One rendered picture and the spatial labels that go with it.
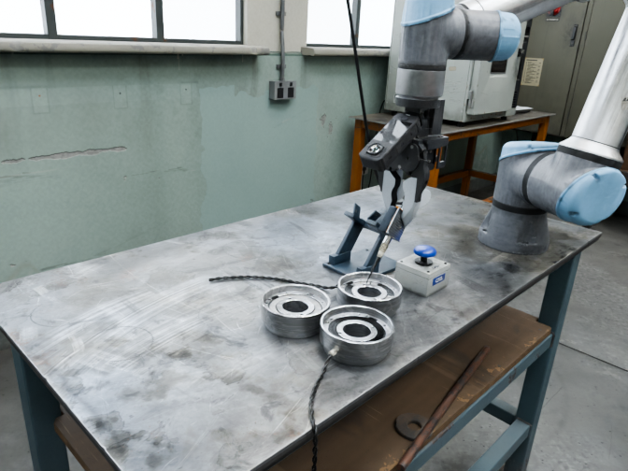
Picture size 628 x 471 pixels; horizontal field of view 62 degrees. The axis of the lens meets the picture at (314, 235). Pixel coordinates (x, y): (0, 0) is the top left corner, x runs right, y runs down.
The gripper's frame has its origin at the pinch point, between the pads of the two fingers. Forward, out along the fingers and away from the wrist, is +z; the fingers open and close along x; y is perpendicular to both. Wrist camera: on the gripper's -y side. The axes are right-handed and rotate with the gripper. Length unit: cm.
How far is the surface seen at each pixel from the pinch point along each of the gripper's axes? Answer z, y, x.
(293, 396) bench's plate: 13.0, -33.6, -12.2
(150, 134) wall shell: 15, 35, 159
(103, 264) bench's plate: 13, -36, 39
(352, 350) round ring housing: 10.2, -23.8, -12.8
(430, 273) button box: 8.6, 2.1, -6.7
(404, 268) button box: 9.4, 1.4, -1.7
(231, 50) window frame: -20, 71, 152
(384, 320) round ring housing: 9.7, -14.9, -10.7
